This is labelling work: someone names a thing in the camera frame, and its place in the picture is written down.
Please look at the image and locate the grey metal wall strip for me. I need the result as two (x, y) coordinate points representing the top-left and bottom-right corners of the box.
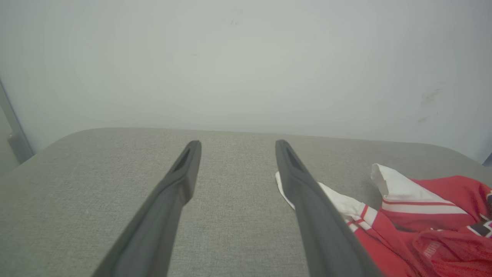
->
(0, 79), (35, 164)

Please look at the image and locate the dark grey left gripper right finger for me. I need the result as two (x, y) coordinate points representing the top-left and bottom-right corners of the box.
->
(275, 139), (384, 277)

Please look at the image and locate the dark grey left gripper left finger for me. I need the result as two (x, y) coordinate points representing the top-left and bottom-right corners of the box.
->
(91, 140), (202, 277)

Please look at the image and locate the red and white basketball jersey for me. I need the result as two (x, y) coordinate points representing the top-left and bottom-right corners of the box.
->
(275, 164), (492, 277)

